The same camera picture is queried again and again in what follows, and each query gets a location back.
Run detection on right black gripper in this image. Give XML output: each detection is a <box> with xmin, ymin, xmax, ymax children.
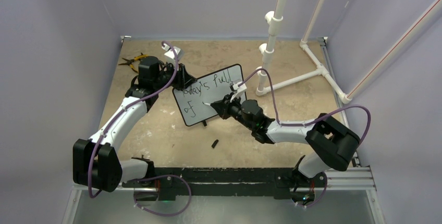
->
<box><xmin>212</xmin><ymin>91</ymin><xmax>255</xmax><ymax>130</ymax></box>

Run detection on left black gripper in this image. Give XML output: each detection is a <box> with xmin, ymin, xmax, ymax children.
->
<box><xmin>154</xmin><ymin>60</ymin><xmax>197</xmax><ymax>91</ymax></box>

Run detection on black framed whiteboard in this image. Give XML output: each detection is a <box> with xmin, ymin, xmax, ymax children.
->
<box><xmin>173</xmin><ymin>64</ymin><xmax>243</xmax><ymax>127</ymax></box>

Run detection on black marker cap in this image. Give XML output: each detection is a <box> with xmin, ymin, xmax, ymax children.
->
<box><xmin>211</xmin><ymin>140</ymin><xmax>219</xmax><ymax>148</ymax></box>

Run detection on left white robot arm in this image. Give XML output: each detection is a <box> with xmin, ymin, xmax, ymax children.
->
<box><xmin>72</xmin><ymin>56</ymin><xmax>197</xmax><ymax>192</ymax></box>

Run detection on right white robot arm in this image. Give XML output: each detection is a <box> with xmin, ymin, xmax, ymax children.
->
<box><xmin>210</xmin><ymin>95</ymin><xmax>362</xmax><ymax>186</ymax></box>

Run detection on yellow black pliers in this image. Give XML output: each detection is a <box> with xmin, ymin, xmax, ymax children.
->
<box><xmin>118</xmin><ymin>53</ymin><xmax>147</xmax><ymax>73</ymax></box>

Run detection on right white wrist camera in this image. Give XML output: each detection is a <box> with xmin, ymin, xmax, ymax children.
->
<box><xmin>230</xmin><ymin>80</ymin><xmax>247</xmax><ymax>102</ymax></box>

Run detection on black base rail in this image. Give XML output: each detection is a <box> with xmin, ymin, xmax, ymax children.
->
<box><xmin>152</xmin><ymin>167</ymin><xmax>308</xmax><ymax>201</ymax></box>

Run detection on white PVC pipe frame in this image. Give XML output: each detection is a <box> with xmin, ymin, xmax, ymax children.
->
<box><xmin>273</xmin><ymin>0</ymin><xmax>441</xmax><ymax>103</ymax></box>

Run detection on aluminium extrusion frame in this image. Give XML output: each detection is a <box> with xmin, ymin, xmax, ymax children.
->
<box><xmin>319</xmin><ymin>36</ymin><xmax>384</xmax><ymax>224</ymax></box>

